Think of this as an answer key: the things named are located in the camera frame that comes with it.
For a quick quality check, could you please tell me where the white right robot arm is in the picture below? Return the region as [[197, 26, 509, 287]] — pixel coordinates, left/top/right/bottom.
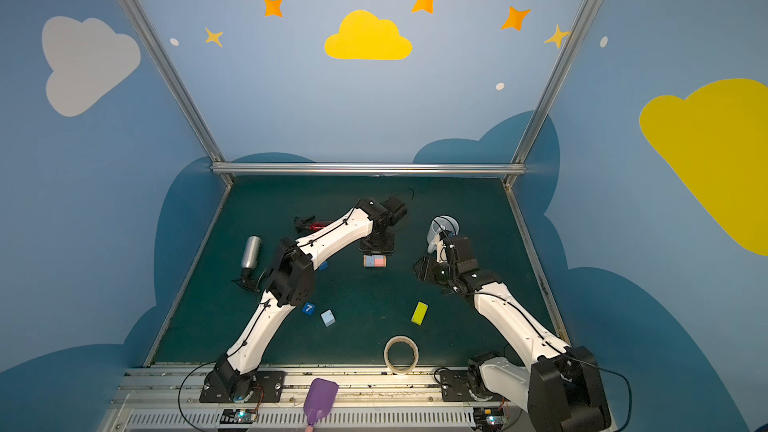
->
[[414, 233, 612, 431]]

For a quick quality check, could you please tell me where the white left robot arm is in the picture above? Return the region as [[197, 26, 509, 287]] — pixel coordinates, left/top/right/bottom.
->
[[200, 196, 407, 403]]

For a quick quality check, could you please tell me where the lime green wooden block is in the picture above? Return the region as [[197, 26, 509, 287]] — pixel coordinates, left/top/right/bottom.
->
[[411, 301, 428, 325]]

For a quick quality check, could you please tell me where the translucent plastic mug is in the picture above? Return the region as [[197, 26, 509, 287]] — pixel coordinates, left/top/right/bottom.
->
[[431, 215, 460, 235]]

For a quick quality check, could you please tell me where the roll of tape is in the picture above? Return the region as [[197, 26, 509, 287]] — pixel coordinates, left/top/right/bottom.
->
[[383, 335, 420, 376]]

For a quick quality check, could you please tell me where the pale blue wooden cube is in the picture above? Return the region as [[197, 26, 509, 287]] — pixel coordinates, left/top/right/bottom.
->
[[320, 310, 336, 327]]

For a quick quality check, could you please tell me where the blue number seven cube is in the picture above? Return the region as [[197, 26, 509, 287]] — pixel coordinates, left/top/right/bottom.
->
[[302, 302, 316, 316]]

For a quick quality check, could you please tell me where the silver spray bottle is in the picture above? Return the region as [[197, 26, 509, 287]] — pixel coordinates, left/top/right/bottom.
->
[[233, 236, 261, 292]]

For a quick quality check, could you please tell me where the purple plastic scoop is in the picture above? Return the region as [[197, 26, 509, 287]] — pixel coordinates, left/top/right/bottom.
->
[[303, 378, 339, 432]]

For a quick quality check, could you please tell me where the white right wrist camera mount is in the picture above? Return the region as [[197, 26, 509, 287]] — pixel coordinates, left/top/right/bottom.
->
[[426, 217, 446, 254]]

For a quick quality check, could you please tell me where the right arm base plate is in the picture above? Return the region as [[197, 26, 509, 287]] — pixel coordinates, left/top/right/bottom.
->
[[435, 368, 504, 402]]

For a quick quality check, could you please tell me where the aluminium right corner post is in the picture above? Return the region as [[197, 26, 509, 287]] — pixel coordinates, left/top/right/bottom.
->
[[503, 0, 604, 192]]

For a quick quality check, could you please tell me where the aluminium corner post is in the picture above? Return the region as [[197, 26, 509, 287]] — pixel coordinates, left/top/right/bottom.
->
[[503, 0, 604, 192], [117, 0, 225, 166]]

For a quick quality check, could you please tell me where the right side frame rail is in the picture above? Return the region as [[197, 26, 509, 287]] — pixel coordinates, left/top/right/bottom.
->
[[503, 183, 571, 343]]

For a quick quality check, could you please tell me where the aluminium back frame rail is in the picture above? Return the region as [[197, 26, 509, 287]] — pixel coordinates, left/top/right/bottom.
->
[[211, 162, 526, 176]]

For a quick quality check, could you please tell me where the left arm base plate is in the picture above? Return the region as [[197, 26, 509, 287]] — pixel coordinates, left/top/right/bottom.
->
[[199, 371, 286, 404]]

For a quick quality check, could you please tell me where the left side frame rail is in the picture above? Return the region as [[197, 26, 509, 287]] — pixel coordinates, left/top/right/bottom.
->
[[126, 178, 230, 367]]

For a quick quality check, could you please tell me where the front aluminium rail bed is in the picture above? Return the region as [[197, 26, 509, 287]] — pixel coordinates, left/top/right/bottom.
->
[[99, 365, 533, 431]]

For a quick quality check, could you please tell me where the aluminium left corner post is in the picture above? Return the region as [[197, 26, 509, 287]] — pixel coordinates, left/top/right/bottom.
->
[[117, 0, 225, 166]]

